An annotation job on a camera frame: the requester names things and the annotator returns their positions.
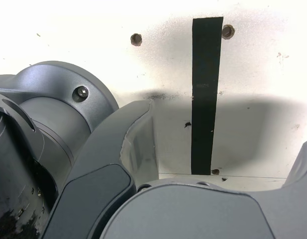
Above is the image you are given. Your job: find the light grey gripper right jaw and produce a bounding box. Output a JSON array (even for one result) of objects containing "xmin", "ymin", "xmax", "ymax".
[{"xmin": 101, "ymin": 135, "xmax": 307, "ymax": 239}]

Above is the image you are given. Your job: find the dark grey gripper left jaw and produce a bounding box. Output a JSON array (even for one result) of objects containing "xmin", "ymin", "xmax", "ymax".
[{"xmin": 41, "ymin": 99, "xmax": 161, "ymax": 239}]

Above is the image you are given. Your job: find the black tape strip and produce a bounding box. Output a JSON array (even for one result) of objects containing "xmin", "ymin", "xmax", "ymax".
[{"xmin": 190, "ymin": 16, "xmax": 223, "ymax": 175}]

